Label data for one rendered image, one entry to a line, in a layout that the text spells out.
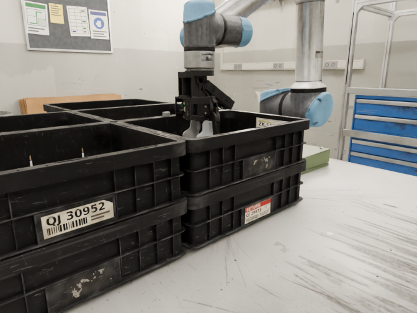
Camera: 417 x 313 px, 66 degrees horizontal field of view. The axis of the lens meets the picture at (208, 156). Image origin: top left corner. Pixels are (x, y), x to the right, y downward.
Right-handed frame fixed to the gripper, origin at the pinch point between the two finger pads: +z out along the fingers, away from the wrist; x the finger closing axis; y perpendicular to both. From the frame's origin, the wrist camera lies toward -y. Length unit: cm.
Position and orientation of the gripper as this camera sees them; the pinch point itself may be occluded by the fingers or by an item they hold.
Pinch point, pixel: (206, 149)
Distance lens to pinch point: 84.2
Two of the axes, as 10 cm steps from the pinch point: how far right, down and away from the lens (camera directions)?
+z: 0.0, 9.7, 2.5
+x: 6.0, 2.0, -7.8
